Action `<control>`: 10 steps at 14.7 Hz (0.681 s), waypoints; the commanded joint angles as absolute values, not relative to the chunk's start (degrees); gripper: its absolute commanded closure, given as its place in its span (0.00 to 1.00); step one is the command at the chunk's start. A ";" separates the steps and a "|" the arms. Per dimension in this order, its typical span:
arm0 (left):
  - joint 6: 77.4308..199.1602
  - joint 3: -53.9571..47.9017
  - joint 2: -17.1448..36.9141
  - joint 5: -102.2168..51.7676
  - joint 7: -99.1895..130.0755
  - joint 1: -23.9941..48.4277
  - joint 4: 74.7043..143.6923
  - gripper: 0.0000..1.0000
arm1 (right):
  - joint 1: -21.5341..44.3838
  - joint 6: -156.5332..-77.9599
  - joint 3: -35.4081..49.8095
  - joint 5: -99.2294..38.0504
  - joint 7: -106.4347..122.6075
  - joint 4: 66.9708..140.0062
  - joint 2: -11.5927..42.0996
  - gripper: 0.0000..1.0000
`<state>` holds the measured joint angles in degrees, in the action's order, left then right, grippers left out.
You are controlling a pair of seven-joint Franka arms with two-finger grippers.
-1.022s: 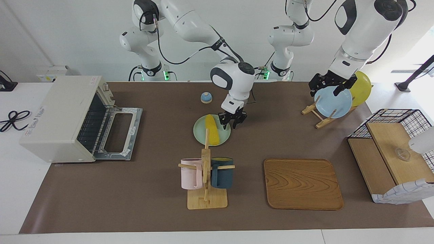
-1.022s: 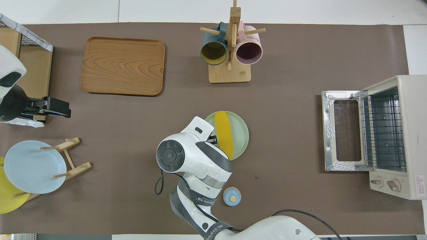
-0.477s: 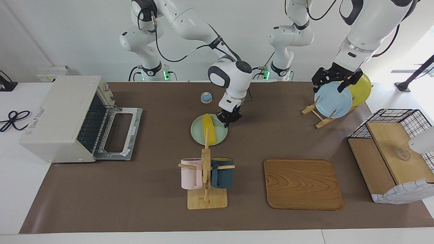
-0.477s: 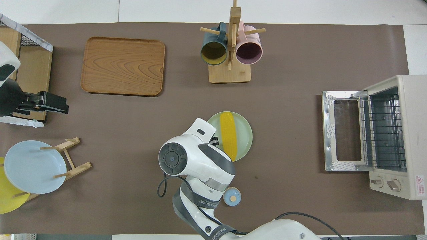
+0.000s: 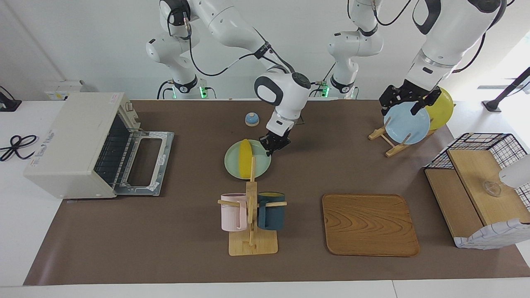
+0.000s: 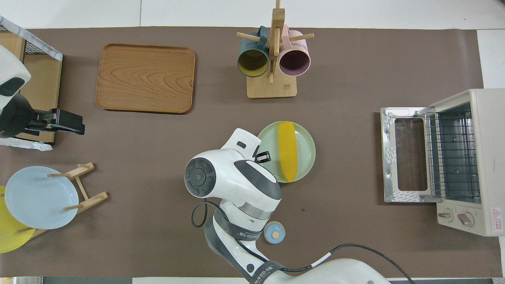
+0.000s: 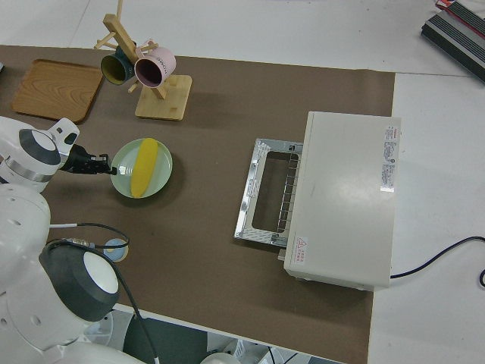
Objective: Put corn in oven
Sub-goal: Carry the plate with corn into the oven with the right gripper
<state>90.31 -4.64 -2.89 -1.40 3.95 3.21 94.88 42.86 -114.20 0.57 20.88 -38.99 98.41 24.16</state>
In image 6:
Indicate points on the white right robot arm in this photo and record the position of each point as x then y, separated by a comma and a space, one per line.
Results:
232, 177

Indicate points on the dark blue mug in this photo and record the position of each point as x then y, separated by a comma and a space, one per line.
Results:
252, 63

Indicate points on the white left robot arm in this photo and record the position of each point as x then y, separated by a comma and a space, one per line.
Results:
12, 67

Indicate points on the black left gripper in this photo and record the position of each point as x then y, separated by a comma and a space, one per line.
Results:
17, 118

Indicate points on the glass oven door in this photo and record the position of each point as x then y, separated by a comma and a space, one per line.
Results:
410, 156

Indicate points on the tall light wooden board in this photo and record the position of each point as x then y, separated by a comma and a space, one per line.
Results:
10, 41

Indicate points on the beige oven knob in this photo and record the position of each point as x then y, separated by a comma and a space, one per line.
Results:
466, 219
446, 215

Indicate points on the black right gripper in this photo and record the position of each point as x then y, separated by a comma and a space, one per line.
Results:
256, 151

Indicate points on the wooden plate rack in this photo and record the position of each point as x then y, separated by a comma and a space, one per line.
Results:
92, 199

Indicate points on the yellow corn cob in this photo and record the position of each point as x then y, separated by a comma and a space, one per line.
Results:
288, 152

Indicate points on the beige toaster oven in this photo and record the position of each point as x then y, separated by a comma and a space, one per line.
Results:
489, 157

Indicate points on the low light wooden board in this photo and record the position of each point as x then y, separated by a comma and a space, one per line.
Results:
43, 90

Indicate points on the light blue plate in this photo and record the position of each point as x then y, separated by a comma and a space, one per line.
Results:
39, 197

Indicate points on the brown table mat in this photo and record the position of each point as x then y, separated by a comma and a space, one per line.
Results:
158, 157

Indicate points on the pink mug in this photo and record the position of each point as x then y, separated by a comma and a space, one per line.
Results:
294, 63

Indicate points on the small blue dome lid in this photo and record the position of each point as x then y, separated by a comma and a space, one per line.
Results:
274, 232

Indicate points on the wooden mug rack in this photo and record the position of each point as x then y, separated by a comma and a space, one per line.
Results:
272, 88

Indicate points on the pale green round plate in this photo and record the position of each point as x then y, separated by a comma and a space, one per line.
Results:
305, 150

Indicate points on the brown wooden tray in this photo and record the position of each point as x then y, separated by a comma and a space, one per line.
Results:
146, 79

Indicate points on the yellow plate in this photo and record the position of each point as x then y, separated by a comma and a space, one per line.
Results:
8, 236

